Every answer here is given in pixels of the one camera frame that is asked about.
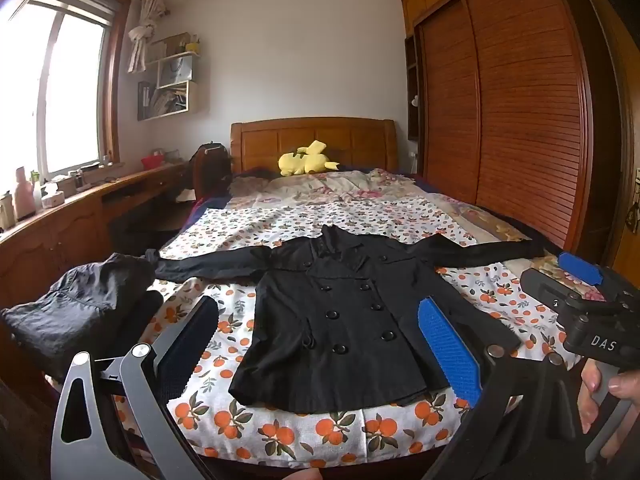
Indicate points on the white wall shelf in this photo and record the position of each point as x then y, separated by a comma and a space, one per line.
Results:
172, 90

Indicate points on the long wooden desk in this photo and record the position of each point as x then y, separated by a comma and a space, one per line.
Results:
55, 230

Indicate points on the tied beige curtain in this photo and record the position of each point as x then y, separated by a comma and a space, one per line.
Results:
142, 35

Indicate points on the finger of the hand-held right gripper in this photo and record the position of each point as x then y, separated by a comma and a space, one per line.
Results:
540, 285
580, 267

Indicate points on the pink bottle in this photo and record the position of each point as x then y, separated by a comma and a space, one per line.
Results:
23, 197

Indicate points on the black double-breasted coat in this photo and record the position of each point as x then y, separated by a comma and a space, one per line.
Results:
325, 320

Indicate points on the wooden framed window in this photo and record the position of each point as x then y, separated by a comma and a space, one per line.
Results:
65, 95

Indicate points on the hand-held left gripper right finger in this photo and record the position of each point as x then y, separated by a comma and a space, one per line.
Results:
447, 345

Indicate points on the orange fruit print bed sheet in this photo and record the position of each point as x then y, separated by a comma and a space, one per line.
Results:
310, 430

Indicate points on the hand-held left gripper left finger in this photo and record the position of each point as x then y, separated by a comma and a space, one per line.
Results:
192, 340

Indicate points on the floral quilt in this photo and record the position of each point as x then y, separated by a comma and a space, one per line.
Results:
375, 185

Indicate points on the red basin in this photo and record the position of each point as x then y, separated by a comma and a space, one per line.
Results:
151, 162

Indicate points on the wooden bed headboard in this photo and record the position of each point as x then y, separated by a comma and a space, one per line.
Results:
310, 132

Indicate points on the pile of dark clothes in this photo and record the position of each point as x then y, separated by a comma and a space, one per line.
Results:
75, 305

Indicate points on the person's left hand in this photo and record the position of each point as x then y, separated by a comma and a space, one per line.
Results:
300, 475

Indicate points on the wooden slatted wardrobe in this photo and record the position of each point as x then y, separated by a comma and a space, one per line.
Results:
525, 110

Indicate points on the white bottle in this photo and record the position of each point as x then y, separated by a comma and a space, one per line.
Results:
36, 195

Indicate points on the person's right hand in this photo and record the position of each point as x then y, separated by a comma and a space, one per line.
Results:
625, 385

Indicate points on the yellow plush toy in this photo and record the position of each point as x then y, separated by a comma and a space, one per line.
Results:
305, 160

